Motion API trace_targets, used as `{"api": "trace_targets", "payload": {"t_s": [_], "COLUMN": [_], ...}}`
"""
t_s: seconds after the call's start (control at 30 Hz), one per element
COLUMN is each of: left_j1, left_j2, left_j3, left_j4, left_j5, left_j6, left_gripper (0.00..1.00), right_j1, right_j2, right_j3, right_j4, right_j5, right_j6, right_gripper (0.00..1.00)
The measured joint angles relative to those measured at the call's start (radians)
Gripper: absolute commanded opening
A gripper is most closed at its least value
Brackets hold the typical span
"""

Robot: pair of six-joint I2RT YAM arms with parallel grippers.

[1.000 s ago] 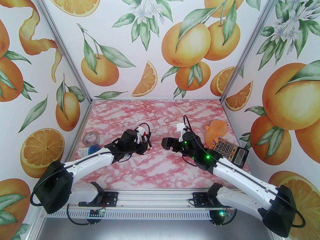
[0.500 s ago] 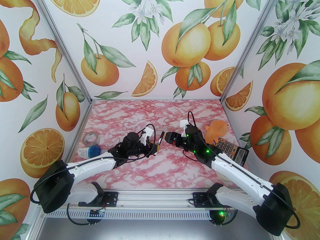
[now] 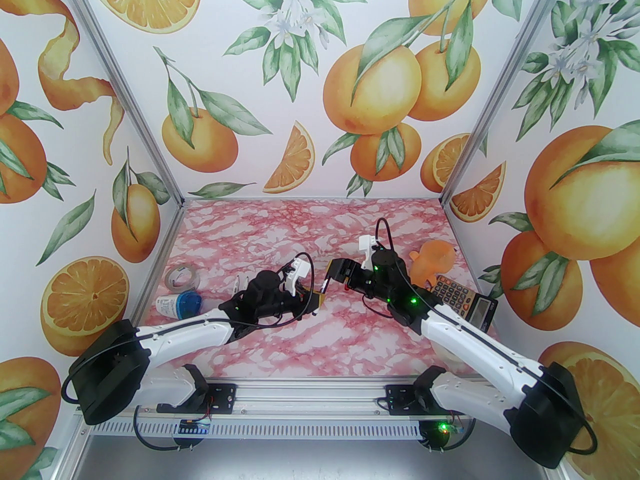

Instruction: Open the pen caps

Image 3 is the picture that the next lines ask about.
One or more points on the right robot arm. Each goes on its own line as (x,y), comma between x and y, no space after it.
(475,340)

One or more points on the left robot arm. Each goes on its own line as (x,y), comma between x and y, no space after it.
(185,330)

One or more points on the orange plush toy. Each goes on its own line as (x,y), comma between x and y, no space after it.
(432,263)

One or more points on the dark desk calculator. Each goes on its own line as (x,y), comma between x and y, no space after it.
(457,300)

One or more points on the white bottle blue cap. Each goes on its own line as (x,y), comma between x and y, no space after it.
(180,304)

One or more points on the clear tape roll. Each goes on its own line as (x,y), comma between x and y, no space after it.
(172,280)

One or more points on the small circuit board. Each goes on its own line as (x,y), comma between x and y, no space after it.
(192,427)

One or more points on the grey steel panel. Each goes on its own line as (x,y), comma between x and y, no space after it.
(300,460)

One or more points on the black controller with green light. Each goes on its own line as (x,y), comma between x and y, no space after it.
(440,435)

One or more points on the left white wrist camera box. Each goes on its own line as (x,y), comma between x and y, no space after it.
(299,269)

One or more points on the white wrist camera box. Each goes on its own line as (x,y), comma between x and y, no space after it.
(299,269)
(369,245)

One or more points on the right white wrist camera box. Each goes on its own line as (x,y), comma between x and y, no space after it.
(369,245)

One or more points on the aluminium mounting rail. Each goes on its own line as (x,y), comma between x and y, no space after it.
(310,398)

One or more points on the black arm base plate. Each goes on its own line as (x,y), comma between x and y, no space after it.
(225,398)
(400,400)

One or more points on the aluminium frame post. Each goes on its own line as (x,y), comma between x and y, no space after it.
(120,83)
(505,83)

